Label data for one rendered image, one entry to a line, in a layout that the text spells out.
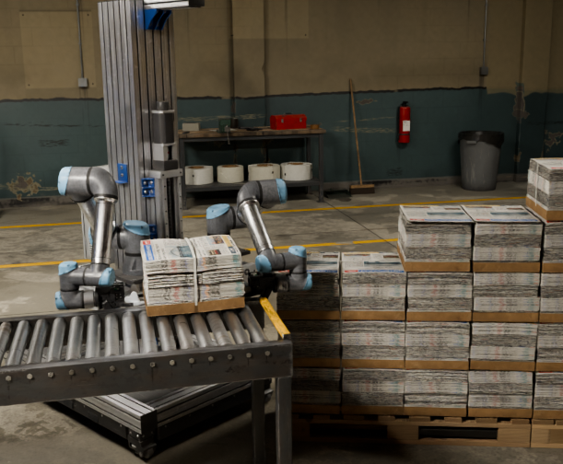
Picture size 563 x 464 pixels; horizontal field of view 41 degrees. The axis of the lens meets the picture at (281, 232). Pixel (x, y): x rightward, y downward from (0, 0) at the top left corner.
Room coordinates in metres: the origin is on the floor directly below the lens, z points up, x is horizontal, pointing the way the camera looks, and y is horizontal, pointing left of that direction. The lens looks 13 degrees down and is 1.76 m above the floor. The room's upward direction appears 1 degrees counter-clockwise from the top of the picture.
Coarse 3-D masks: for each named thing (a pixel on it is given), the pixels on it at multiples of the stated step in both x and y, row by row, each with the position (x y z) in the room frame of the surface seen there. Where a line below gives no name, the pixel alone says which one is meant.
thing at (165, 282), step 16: (144, 240) 3.02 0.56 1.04; (160, 240) 3.01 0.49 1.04; (176, 240) 3.03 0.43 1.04; (144, 256) 2.80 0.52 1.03; (160, 256) 2.80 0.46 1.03; (176, 256) 2.81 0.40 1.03; (144, 272) 2.93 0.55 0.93; (160, 272) 2.76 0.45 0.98; (176, 272) 2.77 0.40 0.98; (144, 288) 2.97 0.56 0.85; (160, 288) 2.77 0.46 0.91; (176, 288) 2.79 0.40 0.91; (160, 304) 2.77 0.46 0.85
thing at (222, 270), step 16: (208, 240) 3.01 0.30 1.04; (224, 240) 3.00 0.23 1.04; (208, 256) 2.80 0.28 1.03; (224, 256) 2.81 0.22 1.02; (240, 256) 2.83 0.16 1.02; (208, 272) 2.81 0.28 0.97; (224, 272) 2.82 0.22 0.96; (240, 272) 2.83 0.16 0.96; (208, 288) 2.81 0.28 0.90; (224, 288) 2.82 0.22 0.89; (240, 288) 2.84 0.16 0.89
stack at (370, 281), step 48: (336, 288) 3.25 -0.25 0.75; (384, 288) 3.24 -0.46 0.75; (432, 288) 3.23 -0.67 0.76; (480, 288) 3.21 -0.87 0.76; (528, 288) 3.19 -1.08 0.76; (336, 336) 3.26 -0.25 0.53; (384, 336) 3.24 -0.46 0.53; (432, 336) 3.22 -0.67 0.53; (480, 336) 3.21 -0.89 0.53; (528, 336) 3.19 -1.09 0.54; (336, 384) 3.26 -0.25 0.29; (384, 384) 3.24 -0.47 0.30; (432, 384) 3.22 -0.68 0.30; (480, 384) 3.20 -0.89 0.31; (528, 384) 3.18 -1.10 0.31; (528, 432) 3.18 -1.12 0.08
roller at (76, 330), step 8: (72, 320) 2.75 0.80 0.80; (80, 320) 2.75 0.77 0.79; (72, 328) 2.67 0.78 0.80; (80, 328) 2.68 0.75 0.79; (72, 336) 2.57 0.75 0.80; (80, 336) 2.60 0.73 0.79; (72, 344) 2.49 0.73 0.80; (80, 344) 2.53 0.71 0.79; (72, 352) 2.42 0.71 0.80; (80, 352) 2.47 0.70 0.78
